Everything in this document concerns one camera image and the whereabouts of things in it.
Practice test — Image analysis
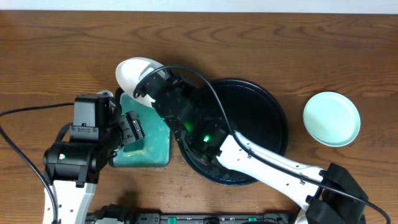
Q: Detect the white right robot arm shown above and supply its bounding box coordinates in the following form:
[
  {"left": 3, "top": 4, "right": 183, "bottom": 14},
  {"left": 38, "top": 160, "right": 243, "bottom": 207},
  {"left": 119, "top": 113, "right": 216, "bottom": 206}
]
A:
[{"left": 143, "top": 70, "right": 368, "bottom": 223}]

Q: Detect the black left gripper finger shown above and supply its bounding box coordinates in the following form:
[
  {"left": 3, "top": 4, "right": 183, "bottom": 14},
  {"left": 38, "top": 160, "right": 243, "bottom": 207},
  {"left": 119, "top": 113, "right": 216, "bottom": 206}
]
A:
[
  {"left": 109, "top": 96, "right": 122, "bottom": 124},
  {"left": 119, "top": 111, "right": 145, "bottom": 146}
]

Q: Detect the green yellow sponge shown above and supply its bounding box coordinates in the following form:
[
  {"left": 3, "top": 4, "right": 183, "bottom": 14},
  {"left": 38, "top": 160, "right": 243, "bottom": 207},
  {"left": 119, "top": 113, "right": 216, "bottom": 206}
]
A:
[{"left": 123, "top": 139, "right": 145, "bottom": 156}]

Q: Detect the black rectangular water tray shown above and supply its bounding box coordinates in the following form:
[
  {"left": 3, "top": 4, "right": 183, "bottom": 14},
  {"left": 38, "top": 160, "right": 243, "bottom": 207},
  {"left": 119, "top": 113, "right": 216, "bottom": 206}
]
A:
[{"left": 109, "top": 88, "right": 171, "bottom": 167}]

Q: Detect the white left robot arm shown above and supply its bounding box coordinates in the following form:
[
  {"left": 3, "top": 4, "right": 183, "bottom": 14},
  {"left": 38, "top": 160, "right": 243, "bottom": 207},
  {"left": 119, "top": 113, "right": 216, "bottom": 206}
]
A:
[{"left": 43, "top": 91, "right": 145, "bottom": 223}]

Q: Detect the white plate with green smear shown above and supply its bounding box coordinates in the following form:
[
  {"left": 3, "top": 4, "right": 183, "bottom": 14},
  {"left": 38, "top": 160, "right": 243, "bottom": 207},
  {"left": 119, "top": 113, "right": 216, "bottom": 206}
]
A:
[{"left": 115, "top": 57, "right": 163, "bottom": 108}]

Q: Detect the round black tray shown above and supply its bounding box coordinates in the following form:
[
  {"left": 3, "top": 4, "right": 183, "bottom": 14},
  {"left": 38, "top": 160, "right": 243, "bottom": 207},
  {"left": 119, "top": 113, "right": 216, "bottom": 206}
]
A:
[{"left": 178, "top": 79, "right": 289, "bottom": 186}]

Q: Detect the pale green plate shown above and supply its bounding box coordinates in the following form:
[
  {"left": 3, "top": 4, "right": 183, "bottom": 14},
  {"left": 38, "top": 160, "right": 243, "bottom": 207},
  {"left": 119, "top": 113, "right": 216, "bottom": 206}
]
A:
[{"left": 303, "top": 91, "right": 361, "bottom": 147}]

